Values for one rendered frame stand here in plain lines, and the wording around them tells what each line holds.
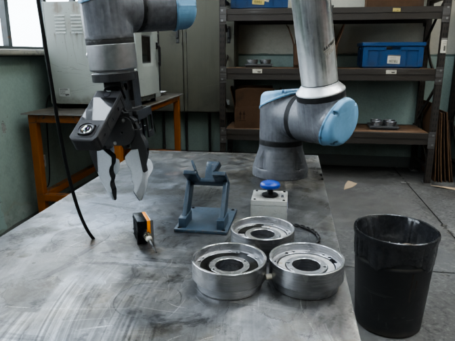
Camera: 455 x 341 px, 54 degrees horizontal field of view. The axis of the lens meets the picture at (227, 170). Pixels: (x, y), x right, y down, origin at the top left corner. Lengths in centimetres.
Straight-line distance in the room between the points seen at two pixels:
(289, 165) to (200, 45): 341
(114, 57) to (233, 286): 38
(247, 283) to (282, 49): 413
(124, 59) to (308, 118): 50
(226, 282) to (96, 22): 42
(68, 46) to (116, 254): 236
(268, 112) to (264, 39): 352
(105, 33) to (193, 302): 41
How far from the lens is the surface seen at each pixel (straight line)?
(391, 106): 476
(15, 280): 73
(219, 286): 60
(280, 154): 116
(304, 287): 61
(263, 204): 87
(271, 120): 115
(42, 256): 80
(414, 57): 427
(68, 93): 305
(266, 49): 465
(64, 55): 304
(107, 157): 76
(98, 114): 70
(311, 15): 102
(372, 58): 420
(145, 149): 73
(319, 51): 103
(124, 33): 72
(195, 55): 450
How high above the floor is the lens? 112
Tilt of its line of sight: 15 degrees down
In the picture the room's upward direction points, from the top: straight up
